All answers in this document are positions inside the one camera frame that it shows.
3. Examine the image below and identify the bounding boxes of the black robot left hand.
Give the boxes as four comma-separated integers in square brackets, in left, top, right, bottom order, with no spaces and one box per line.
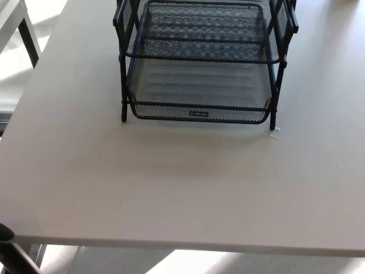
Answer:
[0,223,15,243]

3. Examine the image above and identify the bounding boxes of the black mesh drawer tray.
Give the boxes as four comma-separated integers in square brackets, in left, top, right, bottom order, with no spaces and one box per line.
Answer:
[113,0,299,64]

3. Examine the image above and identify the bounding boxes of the grey metal desk leg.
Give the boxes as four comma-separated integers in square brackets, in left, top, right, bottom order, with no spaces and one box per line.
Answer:
[28,244,47,267]

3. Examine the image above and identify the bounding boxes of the dark brown diagonal leg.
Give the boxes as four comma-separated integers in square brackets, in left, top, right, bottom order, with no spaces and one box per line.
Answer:
[0,241,40,274]

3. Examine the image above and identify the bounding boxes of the white side table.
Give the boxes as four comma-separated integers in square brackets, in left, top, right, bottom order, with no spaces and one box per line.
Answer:
[0,0,40,68]

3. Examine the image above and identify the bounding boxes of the black mesh tray with label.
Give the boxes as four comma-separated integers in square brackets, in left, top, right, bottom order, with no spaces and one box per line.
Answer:
[127,55,276,124]

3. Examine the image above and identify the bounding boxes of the small black mesh tray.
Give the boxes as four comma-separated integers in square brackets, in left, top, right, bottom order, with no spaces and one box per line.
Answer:
[139,1,271,44]

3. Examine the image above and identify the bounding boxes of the black metal organizer rack frame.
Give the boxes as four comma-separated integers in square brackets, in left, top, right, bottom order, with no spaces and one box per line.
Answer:
[112,0,299,131]

